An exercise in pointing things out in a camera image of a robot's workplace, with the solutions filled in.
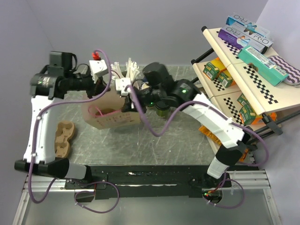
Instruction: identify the pink paper gift bag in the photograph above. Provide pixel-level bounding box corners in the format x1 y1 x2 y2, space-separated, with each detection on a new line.
81 88 140 130

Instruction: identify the beige tiered shelf rack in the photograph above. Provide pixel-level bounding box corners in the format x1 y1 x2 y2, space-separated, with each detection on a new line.
191 26 300 124

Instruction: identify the green yellow box upper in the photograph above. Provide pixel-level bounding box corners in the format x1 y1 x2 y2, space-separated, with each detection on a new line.
203 58 226 81

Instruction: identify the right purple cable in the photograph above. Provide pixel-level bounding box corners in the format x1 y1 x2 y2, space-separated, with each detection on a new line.
125 84 270 209

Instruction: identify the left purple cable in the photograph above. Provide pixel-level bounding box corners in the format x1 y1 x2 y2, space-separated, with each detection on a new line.
28 49 120 213

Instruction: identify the blue toothpaste box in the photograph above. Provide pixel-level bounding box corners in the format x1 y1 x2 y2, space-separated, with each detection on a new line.
226 13 271 38

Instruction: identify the green paper cup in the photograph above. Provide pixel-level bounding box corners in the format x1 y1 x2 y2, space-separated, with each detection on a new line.
156 108 170 118

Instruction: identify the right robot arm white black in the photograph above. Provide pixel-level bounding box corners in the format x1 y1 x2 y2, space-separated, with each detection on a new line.
116 62 250 187

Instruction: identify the purple wavy striped pouch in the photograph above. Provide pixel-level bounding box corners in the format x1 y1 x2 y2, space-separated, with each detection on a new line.
268 55 300 86

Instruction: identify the teal box with barcode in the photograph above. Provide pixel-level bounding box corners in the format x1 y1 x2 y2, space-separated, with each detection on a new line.
238 46 288 86

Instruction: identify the purple cable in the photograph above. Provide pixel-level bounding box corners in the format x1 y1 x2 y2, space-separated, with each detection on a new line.
125 84 270 209
28 49 120 213

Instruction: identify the green box lower shelf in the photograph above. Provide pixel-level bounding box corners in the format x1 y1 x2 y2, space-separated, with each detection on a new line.
237 93 256 125

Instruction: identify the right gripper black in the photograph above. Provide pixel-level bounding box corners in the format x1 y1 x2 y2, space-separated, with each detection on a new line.
121 86 165 114

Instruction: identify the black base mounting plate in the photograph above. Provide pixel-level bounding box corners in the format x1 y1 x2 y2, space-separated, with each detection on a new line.
65 165 229 200

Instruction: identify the orange chips bag lower shelf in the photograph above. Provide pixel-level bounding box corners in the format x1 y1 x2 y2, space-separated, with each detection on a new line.
251 112 277 125

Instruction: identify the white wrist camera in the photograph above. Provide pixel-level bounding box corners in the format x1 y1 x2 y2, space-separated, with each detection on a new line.
89 52 108 84
115 77 131 97

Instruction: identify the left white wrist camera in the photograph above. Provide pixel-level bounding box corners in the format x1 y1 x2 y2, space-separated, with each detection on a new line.
89 52 108 84

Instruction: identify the purple toothpaste box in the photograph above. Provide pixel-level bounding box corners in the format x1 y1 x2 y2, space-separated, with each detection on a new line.
218 25 273 54

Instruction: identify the aluminium rail frame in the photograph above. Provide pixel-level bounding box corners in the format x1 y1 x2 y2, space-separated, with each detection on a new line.
13 171 281 225

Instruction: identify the cardboard cup carrier tray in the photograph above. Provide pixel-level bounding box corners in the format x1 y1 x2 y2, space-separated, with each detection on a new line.
54 121 76 158

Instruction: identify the orange snack packet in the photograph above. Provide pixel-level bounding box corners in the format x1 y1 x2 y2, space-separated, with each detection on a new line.
199 126 249 162

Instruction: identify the black plastic cup lid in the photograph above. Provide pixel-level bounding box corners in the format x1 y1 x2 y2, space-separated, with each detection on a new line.
155 101 170 111

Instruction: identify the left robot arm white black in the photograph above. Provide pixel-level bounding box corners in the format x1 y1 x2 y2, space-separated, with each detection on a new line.
14 50 110 188

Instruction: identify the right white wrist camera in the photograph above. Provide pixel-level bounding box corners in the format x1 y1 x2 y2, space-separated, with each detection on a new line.
115 77 131 97

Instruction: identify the green yellow box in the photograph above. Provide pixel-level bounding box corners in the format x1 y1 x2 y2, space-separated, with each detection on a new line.
203 58 226 81
217 70 236 88

